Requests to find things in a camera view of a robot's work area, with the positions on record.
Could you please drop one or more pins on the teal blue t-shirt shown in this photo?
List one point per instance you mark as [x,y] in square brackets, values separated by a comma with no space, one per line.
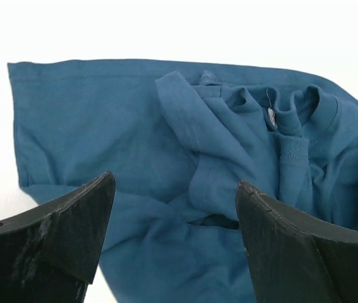
[178,138]

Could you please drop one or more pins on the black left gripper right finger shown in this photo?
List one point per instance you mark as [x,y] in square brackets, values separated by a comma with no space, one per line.
[293,256]

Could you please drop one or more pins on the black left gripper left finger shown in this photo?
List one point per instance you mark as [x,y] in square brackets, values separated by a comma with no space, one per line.
[51,252]

